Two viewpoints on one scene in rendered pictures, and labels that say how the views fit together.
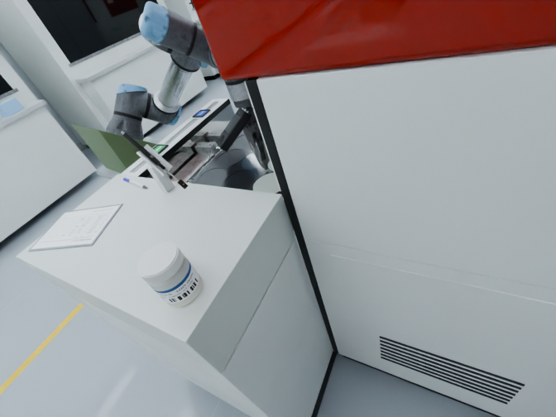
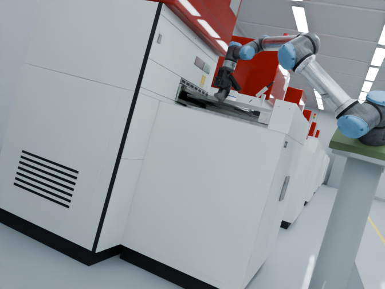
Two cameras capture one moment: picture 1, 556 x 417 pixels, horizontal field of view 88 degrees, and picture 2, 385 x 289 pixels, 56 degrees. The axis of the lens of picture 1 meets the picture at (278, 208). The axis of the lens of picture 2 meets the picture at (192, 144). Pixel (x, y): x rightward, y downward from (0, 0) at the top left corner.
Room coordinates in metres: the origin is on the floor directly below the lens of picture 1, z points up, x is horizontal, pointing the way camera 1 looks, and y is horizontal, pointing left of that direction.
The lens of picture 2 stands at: (2.74, -0.76, 0.74)
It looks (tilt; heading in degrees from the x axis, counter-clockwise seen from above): 3 degrees down; 162
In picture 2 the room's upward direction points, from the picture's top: 16 degrees clockwise
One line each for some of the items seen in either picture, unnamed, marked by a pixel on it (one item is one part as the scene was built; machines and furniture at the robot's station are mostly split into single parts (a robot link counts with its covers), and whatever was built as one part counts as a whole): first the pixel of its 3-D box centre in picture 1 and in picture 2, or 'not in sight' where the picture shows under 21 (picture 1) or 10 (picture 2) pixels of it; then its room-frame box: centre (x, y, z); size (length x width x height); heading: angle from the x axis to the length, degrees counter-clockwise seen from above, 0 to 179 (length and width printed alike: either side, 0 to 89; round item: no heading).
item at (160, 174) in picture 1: (160, 170); (260, 96); (0.69, 0.25, 1.03); 0.06 x 0.04 x 0.13; 50
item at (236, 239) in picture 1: (155, 246); (256, 120); (0.58, 0.33, 0.89); 0.62 x 0.35 x 0.14; 50
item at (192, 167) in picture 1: (197, 166); (271, 124); (0.97, 0.23, 0.87); 0.36 x 0.08 x 0.03; 140
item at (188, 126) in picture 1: (189, 146); (289, 123); (1.09, 0.25, 0.89); 0.55 x 0.09 x 0.14; 140
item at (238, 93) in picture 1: (242, 88); (229, 65); (0.74, -0.02, 1.14); 0.08 x 0.08 x 0.05
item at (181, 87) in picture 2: not in sight; (193, 99); (0.69, -0.16, 0.89); 0.44 x 0.02 x 0.10; 140
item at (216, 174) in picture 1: (256, 160); (227, 107); (0.81, 0.01, 0.90); 0.34 x 0.34 x 0.01; 50
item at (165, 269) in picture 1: (171, 275); (231, 97); (0.34, 0.21, 1.01); 0.07 x 0.07 x 0.10
